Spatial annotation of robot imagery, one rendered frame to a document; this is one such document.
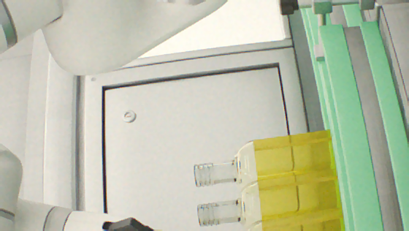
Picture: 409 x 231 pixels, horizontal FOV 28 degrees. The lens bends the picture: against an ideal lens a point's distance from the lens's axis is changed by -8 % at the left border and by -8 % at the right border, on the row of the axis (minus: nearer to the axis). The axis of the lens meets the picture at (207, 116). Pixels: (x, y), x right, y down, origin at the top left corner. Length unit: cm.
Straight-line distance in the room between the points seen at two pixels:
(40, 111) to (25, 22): 72
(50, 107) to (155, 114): 18
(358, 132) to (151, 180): 41
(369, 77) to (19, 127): 65
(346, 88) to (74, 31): 38
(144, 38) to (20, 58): 78
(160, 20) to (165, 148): 53
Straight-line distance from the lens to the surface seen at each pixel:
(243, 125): 130
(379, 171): 95
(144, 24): 78
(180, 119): 132
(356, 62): 103
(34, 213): 110
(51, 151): 134
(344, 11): 122
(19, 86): 149
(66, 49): 76
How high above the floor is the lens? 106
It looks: 3 degrees up
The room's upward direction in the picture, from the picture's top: 97 degrees counter-clockwise
